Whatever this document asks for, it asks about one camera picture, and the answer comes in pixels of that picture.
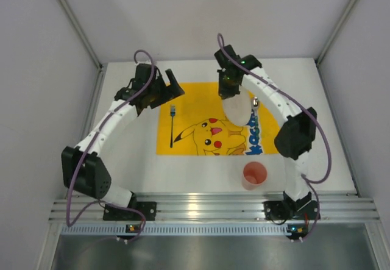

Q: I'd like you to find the green handled metal spoon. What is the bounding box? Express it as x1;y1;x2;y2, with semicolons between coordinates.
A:
251;97;261;115

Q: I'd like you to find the pink plastic cup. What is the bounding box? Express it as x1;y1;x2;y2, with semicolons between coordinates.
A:
242;162;268;191

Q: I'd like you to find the slotted grey cable duct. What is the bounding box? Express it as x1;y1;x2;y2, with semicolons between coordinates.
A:
61;222;307;236

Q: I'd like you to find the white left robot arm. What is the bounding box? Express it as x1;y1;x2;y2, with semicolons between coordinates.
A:
61;63;185;207

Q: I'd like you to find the yellow Pikachu cloth placemat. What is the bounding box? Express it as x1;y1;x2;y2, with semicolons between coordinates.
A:
156;82;280;156

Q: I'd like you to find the blue plastic fork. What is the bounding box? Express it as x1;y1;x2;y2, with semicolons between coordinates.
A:
169;105;176;148

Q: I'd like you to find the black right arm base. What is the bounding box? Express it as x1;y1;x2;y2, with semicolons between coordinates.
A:
263;192;319;222

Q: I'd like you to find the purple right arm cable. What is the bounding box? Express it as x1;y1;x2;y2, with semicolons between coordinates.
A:
216;32;333;241

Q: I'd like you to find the aluminium mounting rail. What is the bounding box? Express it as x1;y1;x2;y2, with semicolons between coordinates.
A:
48;191;380;223

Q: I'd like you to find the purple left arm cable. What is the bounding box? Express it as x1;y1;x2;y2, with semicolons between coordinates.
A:
65;49;162;243

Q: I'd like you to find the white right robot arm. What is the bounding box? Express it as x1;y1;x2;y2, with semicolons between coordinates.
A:
214;45;317;211

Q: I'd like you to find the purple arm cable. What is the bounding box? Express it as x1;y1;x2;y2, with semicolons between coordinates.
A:
65;49;162;243
216;32;333;241

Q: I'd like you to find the white bear plate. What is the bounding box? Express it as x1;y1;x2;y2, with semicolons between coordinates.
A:
222;88;252;127

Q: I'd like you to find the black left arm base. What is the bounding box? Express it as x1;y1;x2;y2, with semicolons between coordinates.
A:
103;199;157;221

